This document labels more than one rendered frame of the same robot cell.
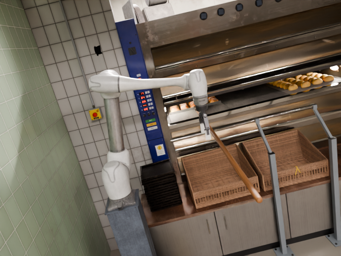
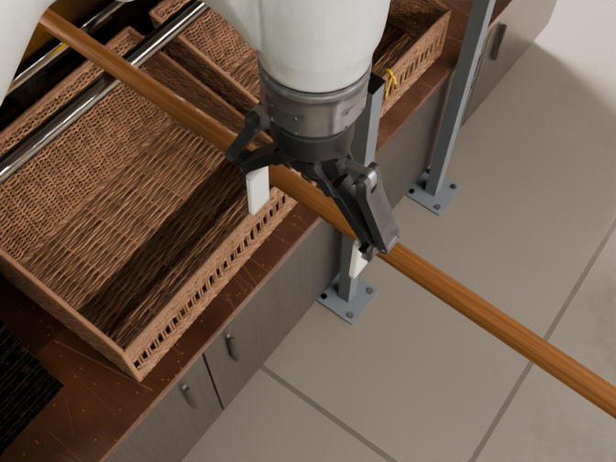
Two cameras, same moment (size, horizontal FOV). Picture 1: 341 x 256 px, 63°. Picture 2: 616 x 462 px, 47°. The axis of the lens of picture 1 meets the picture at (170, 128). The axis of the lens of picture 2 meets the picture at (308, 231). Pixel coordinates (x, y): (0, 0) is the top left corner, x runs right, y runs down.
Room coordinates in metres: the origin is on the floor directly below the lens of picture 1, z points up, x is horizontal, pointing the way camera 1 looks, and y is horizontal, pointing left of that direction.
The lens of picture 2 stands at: (1.43, 0.10, 1.98)
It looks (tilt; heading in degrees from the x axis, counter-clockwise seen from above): 60 degrees down; 309
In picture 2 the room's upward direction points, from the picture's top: straight up
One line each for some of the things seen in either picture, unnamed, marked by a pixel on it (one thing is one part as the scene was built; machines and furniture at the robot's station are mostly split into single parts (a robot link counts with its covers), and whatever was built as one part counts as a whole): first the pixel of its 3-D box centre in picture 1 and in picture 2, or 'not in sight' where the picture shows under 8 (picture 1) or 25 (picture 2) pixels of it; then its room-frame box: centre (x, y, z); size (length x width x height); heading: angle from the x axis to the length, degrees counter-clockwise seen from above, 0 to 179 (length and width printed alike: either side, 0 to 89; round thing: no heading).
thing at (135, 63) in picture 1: (153, 115); not in sight; (3.41, 0.17, 1.07); 1.93 x 0.16 x 2.15; 1
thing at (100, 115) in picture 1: (95, 113); not in sight; (2.44, 0.61, 1.46); 0.10 x 0.07 x 0.10; 91
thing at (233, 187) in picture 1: (217, 173); (133, 195); (2.23, -0.31, 0.72); 0.56 x 0.49 x 0.28; 92
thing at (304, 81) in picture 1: (297, 79); not in sight; (2.95, -1.46, 1.21); 0.61 x 0.48 x 0.06; 1
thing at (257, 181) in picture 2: (202, 128); (258, 187); (1.74, -0.21, 1.33); 0.03 x 0.01 x 0.07; 92
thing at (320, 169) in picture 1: (282, 157); (307, 34); (2.23, -0.91, 0.72); 0.56 x 0.49 x 0.28; 90
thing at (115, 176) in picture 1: (115, 178); not in sight; (1.66, 0.42, 1.17); 0.18 x 0.16 x 0.22; 179
